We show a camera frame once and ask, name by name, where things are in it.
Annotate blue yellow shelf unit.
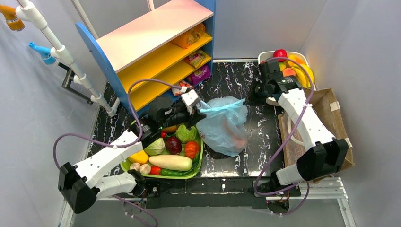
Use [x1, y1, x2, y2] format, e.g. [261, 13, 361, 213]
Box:
[76, 0, 217, 111]

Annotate black metal bracket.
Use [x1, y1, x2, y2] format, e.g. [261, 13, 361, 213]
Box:
[58, 62, 95, 105]

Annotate white pipe stand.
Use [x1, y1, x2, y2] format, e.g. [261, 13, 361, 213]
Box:
[16, 0, 120, 117]

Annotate green cabbage at back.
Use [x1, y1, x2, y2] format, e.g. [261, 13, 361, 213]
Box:
[175, 124, 198, 143]

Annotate purple snack bag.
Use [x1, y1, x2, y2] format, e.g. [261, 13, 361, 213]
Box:
[186, 65, 211, 86]

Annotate peach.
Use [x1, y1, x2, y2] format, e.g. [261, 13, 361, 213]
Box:
[282, 68, 296, 77]

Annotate garlic bulb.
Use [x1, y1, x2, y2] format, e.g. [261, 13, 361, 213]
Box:
[139, 164, 151, 175]
[129, 162, 141, 172]

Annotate dark red onion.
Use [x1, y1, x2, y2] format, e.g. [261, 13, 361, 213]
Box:
[165, 136, 182, 155]

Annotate green cabbage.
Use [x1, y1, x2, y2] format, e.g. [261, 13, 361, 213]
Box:
[144, 138, 165, 156]
[175, 124, 198, 143]

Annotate blue hook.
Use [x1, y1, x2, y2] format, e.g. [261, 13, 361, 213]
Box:
[28, 42, 56, 65]

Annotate yellow bell pepper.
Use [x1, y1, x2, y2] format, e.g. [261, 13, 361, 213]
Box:
[128, 150, 149, 165]

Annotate yellow banana bunch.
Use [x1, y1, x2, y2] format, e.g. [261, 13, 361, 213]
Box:
[291, 64, 314, 88]

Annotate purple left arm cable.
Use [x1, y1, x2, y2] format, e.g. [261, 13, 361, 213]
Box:
[52, 79, 183, 227]

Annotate green plastic vegetable bin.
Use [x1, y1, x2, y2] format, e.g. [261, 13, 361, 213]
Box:
[120, 124, 204, 179]

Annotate orange hook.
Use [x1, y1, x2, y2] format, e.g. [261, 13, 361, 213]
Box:
[0, 5, 25, 31]

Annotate green yellow mango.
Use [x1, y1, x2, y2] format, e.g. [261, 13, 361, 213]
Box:
[279, 62, 287, 71]

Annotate brown potato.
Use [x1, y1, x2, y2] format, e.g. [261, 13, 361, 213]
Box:
[162, 125, 178, 133]

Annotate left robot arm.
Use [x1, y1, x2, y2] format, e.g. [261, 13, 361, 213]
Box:
[58, 89, 206, 214]

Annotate garlic bulb right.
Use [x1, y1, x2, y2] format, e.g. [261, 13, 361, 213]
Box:
[139, 164, 151, 175]

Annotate green cabbage near centre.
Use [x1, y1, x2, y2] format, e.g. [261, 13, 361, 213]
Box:
[144, 138, 165, 156]

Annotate garlic bulb left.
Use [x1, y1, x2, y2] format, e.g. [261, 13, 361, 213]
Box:
[129, 162, 141, 172]

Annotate small orange pumpkin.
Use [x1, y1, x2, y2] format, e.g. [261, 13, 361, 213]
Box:
[184, 141, 200, 159]

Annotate light blue plastic bag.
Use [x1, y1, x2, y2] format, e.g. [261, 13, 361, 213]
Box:
[196, 96, 248, 157]

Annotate green red snack bag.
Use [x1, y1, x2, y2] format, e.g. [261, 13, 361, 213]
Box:
[183, 49, 206, 68]

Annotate red apple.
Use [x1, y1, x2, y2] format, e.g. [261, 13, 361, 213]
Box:
[273, 49, 288, 62]

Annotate white radish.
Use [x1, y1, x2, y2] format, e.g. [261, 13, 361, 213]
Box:
[148, 155, 192, 171]

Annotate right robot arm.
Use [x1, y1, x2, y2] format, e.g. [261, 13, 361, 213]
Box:
[245, 58, 349, 189]

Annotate orange snack bag top shelf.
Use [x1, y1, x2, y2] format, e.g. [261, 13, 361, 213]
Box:
[171, 23, 206, 49]

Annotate white orange snack bag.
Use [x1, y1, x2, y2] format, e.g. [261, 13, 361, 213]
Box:
[171, 80, 193, 96]

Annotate large orange pumpkin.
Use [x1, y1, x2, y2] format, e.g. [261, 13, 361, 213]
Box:
[223, 119, 246, 150]

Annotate green chili pepper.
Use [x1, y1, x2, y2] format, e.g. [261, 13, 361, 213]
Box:
[160, 168, 193, 177]

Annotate green leaf sprig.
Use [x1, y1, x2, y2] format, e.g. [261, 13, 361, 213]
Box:
[192, 151, 202, 172]

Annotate orange mango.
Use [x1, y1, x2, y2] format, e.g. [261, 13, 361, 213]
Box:
[286, 55, 305, 68]

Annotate aluminium base frame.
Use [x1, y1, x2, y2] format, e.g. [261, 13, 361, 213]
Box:
[60, 177, 356, 227]

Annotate red bell pepper front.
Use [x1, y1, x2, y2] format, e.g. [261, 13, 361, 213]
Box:
[149, 166, 162, 175]

